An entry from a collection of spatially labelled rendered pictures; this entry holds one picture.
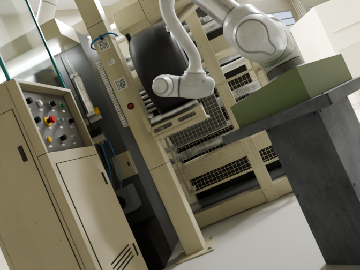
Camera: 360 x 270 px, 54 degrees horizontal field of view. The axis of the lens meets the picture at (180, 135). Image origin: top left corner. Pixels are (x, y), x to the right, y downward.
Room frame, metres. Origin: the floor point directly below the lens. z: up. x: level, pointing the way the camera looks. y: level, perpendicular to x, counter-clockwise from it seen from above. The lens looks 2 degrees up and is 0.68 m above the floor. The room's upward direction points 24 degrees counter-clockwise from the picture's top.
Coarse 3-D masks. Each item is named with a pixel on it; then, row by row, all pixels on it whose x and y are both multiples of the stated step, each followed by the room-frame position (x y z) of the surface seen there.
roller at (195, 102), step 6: (186, 102) 2.19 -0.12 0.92; (192, 102) 2.18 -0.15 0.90; (198, 102) 2.18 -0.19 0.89; (174, 108) 2.20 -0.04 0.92; (180, 108) 2.19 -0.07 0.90; (186, 108) 2.19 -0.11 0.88; (162, 114) 2.21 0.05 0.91; (168, 114) 2.20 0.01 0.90; (174, 114) 2.21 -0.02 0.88; (150, 120) 2.23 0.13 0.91; (156, 120) 2.22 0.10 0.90; (162, 120) 2.22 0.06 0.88
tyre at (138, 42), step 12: (156, 24) 2.18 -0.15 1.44; (132, 36) 2.23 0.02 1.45; (144, 36) 2.13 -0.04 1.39; (156, 36) 2.09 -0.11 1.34; (168, 36) 2.07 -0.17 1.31; (132, 48) 2.13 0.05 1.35; (144, 48) 2.08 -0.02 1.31; (156, 48) 2.06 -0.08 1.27; (168, 48) 2.04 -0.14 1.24; (180, 48) 2.07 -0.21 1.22; (132, 60) 2.13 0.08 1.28; (144, 60) 2.07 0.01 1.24; (156, 60) 2.05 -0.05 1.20; (168, 60) 2.04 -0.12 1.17; (180, 60) 2.05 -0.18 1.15; (144, 72) 2.07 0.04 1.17; (156, 72) 2.06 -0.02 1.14; (168, 72) 2.06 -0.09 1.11; (180, 72) 2.06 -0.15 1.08; (144, 84) 2.11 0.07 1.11; (156, 96) 2.13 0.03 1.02; (156, 108) 2.24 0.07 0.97; (168, 108) 2.21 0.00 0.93
